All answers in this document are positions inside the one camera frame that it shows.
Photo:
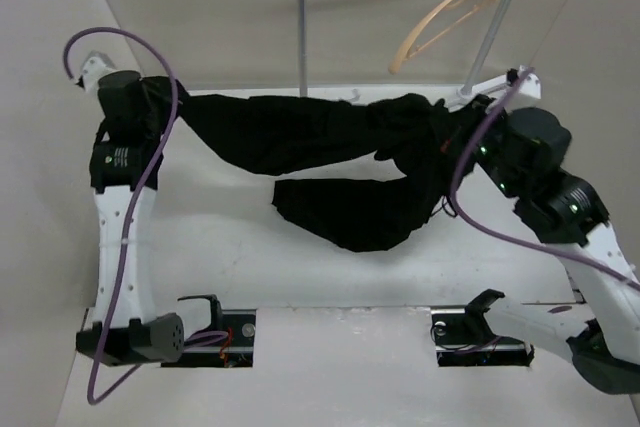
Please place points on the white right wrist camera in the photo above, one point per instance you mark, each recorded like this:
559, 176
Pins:
529, 92

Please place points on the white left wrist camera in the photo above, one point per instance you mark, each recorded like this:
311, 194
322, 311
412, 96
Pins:
95, 66

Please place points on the black trousers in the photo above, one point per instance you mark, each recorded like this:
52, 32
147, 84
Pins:
279, 135

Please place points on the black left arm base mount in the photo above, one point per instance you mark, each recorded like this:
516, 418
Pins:
236, 351

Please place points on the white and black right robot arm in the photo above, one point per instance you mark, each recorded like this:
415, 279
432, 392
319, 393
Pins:
522, 152

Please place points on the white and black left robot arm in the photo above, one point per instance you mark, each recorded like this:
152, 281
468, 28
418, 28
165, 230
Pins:
125, 328

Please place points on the beige plastic hanger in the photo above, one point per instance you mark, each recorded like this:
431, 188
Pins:
434, 25

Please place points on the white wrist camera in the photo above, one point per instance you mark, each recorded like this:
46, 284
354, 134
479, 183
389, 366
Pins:
529, 92
95, 66

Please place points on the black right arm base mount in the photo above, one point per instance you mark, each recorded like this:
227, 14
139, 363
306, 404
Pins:
460, 342

